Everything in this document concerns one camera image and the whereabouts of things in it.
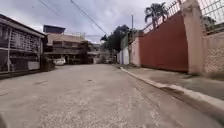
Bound group of dark trees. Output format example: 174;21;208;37
99;24;135;55

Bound brown multi-storey building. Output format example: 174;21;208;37
42;24;102;66

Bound concrete kerb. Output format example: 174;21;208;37
118;66;224;118

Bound red metal gate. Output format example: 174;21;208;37
138;11;190;74

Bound building with barred front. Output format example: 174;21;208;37
0;13;48;80

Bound pole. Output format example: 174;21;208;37
130;14;135;43

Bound white gate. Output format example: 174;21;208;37
116;46;131;66

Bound palm tree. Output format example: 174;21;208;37
143;1;170;30

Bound pink wall with pillar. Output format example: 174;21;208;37
128;0;224;80

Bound dark bush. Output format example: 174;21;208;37
40;54;55;72

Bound grey concrete road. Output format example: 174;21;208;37
0;63;224;128

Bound metal railing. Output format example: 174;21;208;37
141;0;224;35

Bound grey concrete pavement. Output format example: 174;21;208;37
123;65;224;102

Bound overhead wires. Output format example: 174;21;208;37
36;0;110;36

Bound white car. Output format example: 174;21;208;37
53;57;67;67

